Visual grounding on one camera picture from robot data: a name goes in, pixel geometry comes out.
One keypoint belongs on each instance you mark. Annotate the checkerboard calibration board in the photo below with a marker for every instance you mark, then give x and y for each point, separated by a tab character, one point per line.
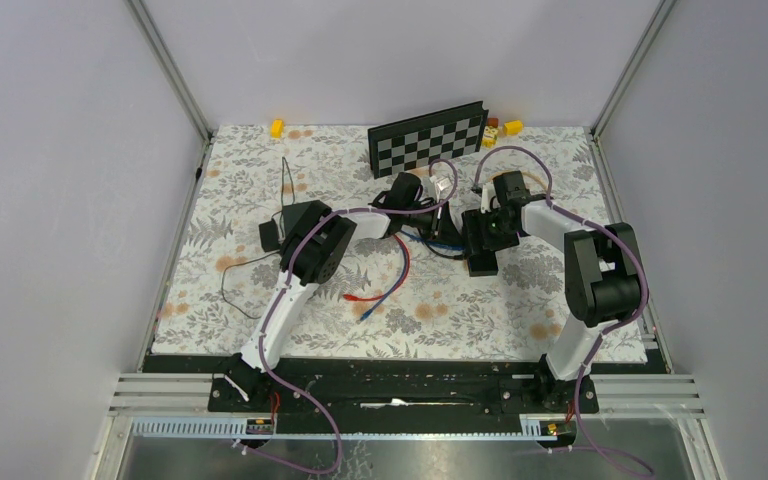
413	143

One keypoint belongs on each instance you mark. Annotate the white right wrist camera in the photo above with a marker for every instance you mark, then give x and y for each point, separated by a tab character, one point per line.
488	194

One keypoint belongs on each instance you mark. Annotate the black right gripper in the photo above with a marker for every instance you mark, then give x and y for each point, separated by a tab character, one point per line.
509	241

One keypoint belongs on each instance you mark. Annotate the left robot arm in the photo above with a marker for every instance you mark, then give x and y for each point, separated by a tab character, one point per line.
310	256

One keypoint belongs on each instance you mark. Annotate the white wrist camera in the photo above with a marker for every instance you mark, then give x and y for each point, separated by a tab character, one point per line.
443	187
488	194

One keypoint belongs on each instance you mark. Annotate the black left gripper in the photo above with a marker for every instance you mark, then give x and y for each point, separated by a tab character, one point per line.
431	224

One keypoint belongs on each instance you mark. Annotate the small toy figure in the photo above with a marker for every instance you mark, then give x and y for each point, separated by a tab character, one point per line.
490	133

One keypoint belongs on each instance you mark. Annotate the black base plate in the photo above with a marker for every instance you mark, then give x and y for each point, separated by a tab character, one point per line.
369	397

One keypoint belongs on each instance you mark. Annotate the floral patterned table mat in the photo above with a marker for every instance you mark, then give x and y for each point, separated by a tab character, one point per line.
391	298

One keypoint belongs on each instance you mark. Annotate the yellow block right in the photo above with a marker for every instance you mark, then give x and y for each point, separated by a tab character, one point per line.
512	128

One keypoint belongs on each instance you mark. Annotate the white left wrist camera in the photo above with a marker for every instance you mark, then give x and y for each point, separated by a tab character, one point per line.
443	187

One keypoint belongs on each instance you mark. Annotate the yellow block left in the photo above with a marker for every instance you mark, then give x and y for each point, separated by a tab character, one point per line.
277	128

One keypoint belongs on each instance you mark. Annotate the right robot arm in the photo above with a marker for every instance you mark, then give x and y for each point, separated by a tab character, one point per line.
603	279

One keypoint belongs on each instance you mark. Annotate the black ribbed network switch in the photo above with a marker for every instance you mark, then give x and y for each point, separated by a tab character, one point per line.
478	243

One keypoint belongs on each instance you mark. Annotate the yellow block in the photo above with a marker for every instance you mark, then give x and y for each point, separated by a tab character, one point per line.
277	128
512	128

